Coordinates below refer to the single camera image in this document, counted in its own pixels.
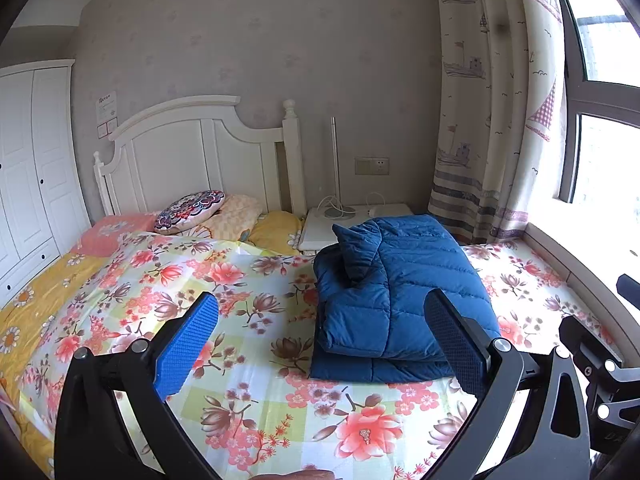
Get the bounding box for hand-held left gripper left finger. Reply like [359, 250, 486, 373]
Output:
[54, 291, 221, 480]

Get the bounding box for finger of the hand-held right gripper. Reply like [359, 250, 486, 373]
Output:
[616, 274, 640, 311]
[559, 315, 623, 376]

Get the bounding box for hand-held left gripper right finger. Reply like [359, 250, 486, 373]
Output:
[424, 289, 591, 480]

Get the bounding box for blue quilted jacket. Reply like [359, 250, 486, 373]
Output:
[310, 214, 503, 386]

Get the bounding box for floral quilt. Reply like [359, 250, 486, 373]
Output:
[20, 232, 626, 480]

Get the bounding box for pink pillow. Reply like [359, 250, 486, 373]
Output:
[70, 212, 162, 258]

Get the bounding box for round patterned cushion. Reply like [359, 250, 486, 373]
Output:
[154, 190, 226, 233]

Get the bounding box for peach checkered pillow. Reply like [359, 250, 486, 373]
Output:
[200, 194, 264, 242]

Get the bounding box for dark framed window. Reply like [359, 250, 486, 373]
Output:
[549, 0, 640, 222]

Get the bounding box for white box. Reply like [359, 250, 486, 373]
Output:
[367, 203, 412, 219]

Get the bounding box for yellow pillow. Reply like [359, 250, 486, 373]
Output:
[246, 210, 306, 257]

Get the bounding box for white nightstand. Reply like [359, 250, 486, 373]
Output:
[297, 203, 416, 254]

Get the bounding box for white bed headboard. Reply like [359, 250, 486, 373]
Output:
[93, 95, 307, 218]

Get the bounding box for white pole lamp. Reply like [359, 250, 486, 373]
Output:
[315, 116, 354, 221]

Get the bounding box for sailboat print curtain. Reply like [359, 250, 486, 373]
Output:
[429, 0, 569, 244]

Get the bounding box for white wardrobe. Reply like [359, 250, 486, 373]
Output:
[0, 60, 92, 307]

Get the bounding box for wall socket panel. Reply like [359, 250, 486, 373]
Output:
[355, 156, 389, 176]

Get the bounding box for paper wall notice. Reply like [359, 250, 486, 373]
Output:
[95, 91, 119, 137]

